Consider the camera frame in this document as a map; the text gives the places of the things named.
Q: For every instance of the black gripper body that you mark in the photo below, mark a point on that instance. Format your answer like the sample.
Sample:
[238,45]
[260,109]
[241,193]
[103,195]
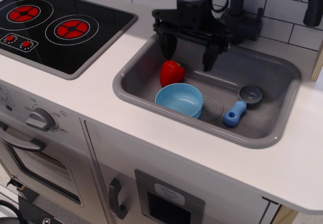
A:
[193,20]

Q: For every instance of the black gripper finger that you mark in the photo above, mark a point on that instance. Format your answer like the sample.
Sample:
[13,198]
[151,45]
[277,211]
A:
[210,56]
[168,44]

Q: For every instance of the blue handled grey spoon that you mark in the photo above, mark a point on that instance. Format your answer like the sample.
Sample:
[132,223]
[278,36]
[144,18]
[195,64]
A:
[248,95]

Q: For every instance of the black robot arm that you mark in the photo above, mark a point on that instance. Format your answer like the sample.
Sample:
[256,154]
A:
[192,20]

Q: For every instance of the light blue bowl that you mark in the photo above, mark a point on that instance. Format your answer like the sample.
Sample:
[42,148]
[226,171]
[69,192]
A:
[182,98]

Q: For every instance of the grey toy sink basin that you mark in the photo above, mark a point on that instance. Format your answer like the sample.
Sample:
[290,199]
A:
[260,126]

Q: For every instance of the red toy strawberry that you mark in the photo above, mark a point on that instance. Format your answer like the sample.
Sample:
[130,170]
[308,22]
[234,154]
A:
[171,72]

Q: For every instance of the dark grey toy faucet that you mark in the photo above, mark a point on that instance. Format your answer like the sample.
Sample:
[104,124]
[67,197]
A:
[244,27]

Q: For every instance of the black toy stove top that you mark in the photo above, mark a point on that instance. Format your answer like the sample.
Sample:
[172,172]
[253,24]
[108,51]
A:
[61,37]

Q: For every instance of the grey oven knob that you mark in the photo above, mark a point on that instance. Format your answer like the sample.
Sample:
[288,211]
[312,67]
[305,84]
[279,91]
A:
[40,120]

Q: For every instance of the grey dispenser panel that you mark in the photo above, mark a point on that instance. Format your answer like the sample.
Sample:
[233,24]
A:
[164,203]

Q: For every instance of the toy oven door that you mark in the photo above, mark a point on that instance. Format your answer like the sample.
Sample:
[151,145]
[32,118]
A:
[60,173]

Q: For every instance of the grey cabinet door handle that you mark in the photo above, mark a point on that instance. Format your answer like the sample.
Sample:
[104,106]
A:
[118,210]

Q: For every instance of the grey oven door handle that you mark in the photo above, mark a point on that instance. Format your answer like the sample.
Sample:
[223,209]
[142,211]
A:
[33,145]

